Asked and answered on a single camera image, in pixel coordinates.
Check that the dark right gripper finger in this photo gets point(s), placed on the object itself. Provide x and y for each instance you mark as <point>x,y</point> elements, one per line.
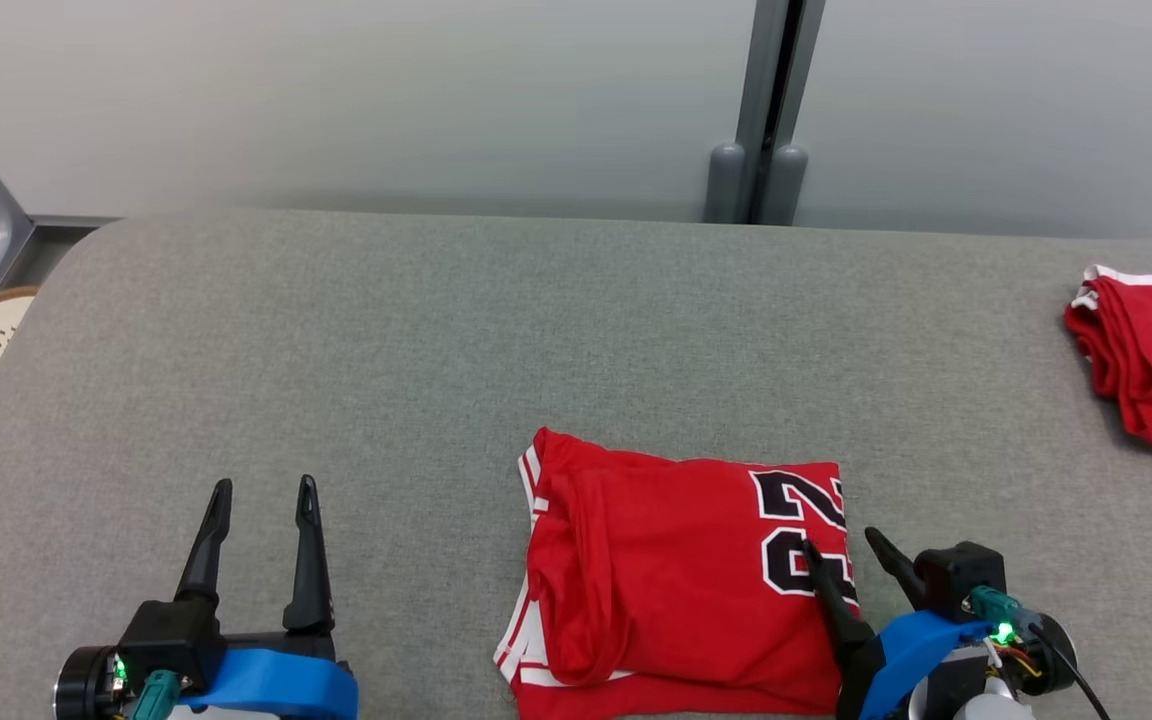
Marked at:
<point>841,610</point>
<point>896,565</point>

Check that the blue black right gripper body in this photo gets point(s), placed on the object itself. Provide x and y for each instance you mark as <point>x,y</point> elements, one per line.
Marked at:
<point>911,650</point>

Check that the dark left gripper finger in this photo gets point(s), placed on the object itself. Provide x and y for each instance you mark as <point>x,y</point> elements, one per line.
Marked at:
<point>309,570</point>
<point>204,555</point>

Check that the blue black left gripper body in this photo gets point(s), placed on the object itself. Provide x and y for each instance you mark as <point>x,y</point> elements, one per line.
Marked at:
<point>276,680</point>

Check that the red white basketball jersey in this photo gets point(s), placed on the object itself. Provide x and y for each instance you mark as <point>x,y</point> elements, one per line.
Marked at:
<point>666,580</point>

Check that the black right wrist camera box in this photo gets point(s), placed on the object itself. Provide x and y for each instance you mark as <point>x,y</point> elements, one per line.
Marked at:
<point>956,575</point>

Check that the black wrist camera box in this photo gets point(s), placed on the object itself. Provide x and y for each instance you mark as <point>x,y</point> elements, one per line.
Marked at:
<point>171,640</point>
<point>956,575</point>

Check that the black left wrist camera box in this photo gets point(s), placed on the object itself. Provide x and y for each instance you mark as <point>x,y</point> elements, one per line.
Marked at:
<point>171,640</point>

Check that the grey partition post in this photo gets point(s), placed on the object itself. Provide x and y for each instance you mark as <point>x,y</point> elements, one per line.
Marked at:
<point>766,100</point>

